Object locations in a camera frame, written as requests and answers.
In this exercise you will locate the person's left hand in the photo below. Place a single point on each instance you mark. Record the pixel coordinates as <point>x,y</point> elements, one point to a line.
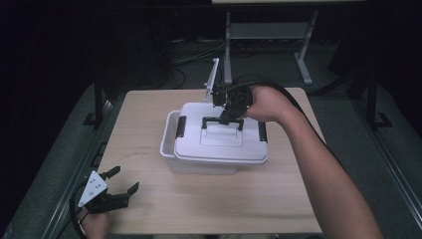
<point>96,225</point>

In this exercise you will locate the white plastic storage box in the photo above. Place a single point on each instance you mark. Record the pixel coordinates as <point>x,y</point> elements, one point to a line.
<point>167,139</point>

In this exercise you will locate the person's right hand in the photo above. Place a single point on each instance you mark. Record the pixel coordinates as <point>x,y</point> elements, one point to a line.
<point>268,104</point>

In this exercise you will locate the black metal stand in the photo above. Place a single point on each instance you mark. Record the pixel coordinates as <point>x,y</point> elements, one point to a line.
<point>375,103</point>
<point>98,103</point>

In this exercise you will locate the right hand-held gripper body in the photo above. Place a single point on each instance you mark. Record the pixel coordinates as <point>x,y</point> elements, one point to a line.
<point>237,98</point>

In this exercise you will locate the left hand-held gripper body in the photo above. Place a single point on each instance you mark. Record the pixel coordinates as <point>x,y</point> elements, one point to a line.
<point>99,195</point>

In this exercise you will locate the grey metal stand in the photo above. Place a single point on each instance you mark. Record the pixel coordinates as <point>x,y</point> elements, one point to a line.
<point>265,31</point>

